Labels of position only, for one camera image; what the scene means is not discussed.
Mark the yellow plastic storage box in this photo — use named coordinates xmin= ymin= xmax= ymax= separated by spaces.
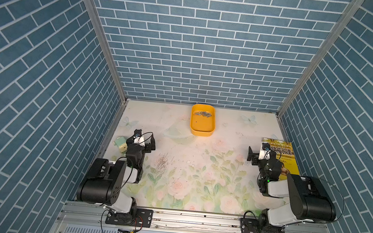
xmin=190 ymin=104 xmax=216 ymax=137

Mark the pile of metal screws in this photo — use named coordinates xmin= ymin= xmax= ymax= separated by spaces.
xmin=194 ymin=111 xmax=213 ymax=118

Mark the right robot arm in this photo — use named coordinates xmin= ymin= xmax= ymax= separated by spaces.
xmin=240 ymin=146 xmax=337 ymax=233

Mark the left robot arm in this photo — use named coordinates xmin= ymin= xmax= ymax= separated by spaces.
xmin=76 ymin=129 xmax=156 ymax=227

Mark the small green white box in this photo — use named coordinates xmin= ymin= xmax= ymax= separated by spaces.
xmin=114 ymin=137 xmax=128 ymax=154

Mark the yellow book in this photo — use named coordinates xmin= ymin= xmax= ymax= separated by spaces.
xmin=262 ymin=138 xmax=300 ymax=181

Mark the floral table mat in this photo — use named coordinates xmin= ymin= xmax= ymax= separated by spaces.
xmin=102 ymin=100 xmax=289 ymax=215

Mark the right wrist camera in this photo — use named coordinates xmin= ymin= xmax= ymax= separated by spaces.
xmin=259 ymin=143 xmax=271 ymax=160

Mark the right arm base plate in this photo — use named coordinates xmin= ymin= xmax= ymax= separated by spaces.
xmin=240 ymin=218 xmax=285 ymax=233

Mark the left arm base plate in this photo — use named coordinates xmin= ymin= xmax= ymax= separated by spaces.
xmin=105 ymin=208 xmax=154 ymax=228

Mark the aluminium mounting rail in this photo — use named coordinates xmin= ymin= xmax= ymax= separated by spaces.
xmin=57 ymin=201 xmax=329 ymax=233

